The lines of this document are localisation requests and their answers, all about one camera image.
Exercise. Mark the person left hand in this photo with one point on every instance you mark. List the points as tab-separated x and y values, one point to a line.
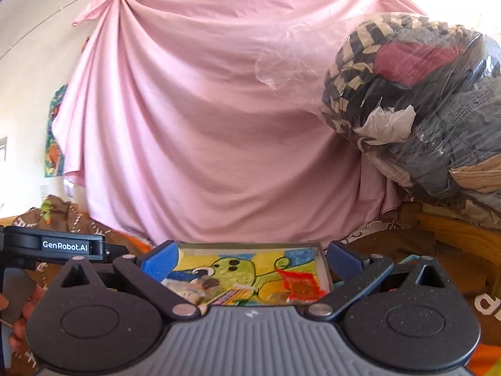
17	338

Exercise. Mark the wooden bed frame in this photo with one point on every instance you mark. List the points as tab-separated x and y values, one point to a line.
447	228

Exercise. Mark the pink hanging sheet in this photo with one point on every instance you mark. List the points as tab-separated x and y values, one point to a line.
171	135

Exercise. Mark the brown PF patterned blanket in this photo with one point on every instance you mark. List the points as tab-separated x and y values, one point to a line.
64	216

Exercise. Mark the red spicy strip snack pack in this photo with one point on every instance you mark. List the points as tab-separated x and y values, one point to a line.
301	287

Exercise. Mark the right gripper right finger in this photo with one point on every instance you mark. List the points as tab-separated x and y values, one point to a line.
361	275

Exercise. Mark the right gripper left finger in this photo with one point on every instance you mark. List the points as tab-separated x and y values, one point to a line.
143	276

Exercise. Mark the yellow snack bar pack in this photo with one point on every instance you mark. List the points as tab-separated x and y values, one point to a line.
230	297

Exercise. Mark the toast bread pack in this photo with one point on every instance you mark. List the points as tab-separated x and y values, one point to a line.
193	293

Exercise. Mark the grey box with cartoon drawing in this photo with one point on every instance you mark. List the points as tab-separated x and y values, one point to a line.
251	267

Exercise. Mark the plastic bag of clothes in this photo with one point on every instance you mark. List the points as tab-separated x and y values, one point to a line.
419	97

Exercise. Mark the dark jerky clear pack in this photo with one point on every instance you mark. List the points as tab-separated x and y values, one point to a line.
207	283

